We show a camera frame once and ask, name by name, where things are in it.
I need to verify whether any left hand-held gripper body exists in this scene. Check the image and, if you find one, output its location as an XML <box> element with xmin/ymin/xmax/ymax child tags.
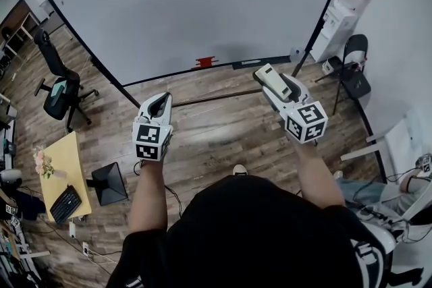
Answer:
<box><xmin>132</xmin><ymin>113</ymin><xmax>174</xmax><ymax>163</ymax></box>

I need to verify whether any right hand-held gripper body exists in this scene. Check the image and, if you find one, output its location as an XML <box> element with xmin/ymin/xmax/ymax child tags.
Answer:
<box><xmin>279</xmin><ymin>96</ymin><xmax>329</xmax><ymax>145</ymax></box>

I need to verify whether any cream whiteboard eraser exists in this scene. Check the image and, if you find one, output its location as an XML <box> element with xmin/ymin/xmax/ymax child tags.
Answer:
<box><xmin>252</xmin><ymin>63</ymin><xmax>294</xmax><ymax>101</ymax></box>

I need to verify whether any white whiteboard with black frame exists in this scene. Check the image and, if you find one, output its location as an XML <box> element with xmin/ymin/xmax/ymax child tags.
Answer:
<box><xmin>32</xmin><ymin>0</ymin><xmax>354</xmax><ymax>109</ymax></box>

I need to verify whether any person's right forearm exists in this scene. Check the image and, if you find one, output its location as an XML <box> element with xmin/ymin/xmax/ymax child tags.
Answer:
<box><xmin>295</xmin><ymin>141</ymin><xmax>346</xmax><ymax>208</ymax></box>

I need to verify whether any person's left forearm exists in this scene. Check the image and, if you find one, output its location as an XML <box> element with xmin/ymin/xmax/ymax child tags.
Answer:
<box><xmin>128</xmin><ymin>158</ymin><xmax>169</xmax><ymax>233</ymax></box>

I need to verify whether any small white box device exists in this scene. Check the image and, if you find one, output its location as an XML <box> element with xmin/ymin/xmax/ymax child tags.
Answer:
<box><xmin>321</xmin><ymin>56</ymin><xmax>342</xmax><ymax>75</ymax></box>

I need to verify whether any red marker holder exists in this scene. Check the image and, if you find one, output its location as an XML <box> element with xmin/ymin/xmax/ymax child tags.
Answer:
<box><xmin>191</xmin><ymin>56</ymin><xmax>219</xmax><ymax>70</ymax></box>

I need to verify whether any black monitor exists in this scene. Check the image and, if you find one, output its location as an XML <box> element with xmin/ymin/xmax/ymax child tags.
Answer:
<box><xmin>86</xmin><ymin>161</ymin><xmax>129</xmax><ymax>207</ymax></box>

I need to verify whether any white water dispenser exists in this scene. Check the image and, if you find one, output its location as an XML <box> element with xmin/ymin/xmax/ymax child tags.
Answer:
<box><xmin>309</xmin><ymin>5</ymin><xmax>358</xmax><ymax>63</ymax></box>

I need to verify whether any black folding chair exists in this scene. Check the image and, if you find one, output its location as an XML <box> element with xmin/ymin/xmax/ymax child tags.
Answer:
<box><xmin>315</xmin><ymin>33</ymin><xmax>372</xmax><ymax>115</ymax></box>

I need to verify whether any small yellow table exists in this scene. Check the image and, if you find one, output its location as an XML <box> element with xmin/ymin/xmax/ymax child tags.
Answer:
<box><xmin>38</xmin><ymin>131</ymin><xmax>92</xmax><ymax>223</ymax></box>

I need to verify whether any white table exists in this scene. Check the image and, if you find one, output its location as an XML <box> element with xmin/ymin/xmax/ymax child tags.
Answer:
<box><xmin>340</xmin><ymin>104</ymin><xmax>432</xmax><ymax>186</ymax></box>

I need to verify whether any black keyboard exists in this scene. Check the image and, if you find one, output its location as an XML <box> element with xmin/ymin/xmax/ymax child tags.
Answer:
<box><xmin>49</xmin><ymin>184</ymin><xmax>83</xmax><ymax>226</ymax></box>

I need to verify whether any black office chair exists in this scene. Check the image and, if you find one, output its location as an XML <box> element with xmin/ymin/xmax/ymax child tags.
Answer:
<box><xmin>33</xmin><ymin>28</ymin><xmax>101</xmax><ymax>134</ymax></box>

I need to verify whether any pink flower bouquet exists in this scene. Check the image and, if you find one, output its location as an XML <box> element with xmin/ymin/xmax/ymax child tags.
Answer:
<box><xmin>32</xmin><ymin>146</ymin><xmax>67</xmax><ymax>179</ymax></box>

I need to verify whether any person's black shirt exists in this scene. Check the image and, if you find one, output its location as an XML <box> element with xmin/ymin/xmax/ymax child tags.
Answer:
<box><xmin>106</xmin><ymin>174</ymin><xmax>389</xmax><ymax>288</ymax></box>

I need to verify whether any white round headset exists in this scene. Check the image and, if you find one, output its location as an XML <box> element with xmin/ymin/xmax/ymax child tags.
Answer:
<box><xmin>369</xmin><ymin>224</ymin><xmax>396</xmax><ymax>256</ymax></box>

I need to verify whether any white desk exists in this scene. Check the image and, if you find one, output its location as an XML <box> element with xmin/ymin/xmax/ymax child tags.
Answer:
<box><xmin>3</xmin><ymin>11</ymin><xmax>41</xmax><ymax>57</ymax></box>

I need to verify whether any black cable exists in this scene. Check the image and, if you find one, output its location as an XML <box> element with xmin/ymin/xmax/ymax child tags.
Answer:
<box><xmin>133</xmin><ymin>160</ymin><xmax>183</xmax><ymax>217</ymax></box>

